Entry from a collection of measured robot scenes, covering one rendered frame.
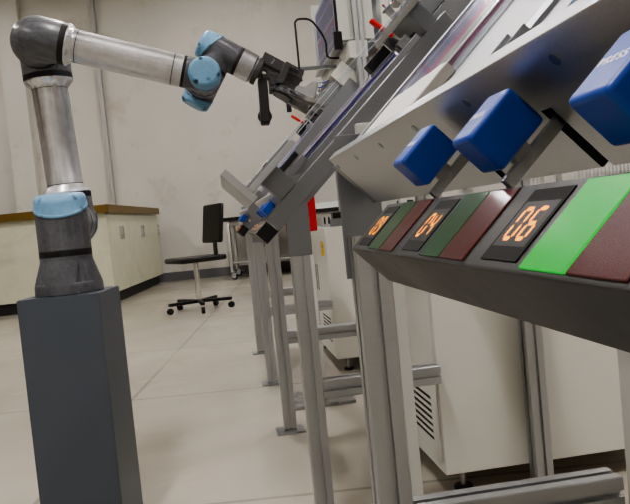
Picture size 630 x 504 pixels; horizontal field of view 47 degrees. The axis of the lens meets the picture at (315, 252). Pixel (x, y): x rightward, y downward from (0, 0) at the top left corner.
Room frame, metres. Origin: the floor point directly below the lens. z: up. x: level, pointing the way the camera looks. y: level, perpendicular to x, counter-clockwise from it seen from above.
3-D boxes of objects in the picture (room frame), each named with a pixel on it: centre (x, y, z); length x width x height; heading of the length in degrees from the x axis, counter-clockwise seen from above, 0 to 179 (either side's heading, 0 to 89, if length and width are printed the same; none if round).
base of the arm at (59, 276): (1.66, 0.57, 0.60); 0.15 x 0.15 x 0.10
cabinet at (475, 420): (1.99, -0.52, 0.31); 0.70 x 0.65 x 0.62; 8
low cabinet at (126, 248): (8.37, 3.05, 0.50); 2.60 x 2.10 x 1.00; 1
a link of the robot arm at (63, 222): (1.67, 0.57, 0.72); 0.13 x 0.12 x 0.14; 10
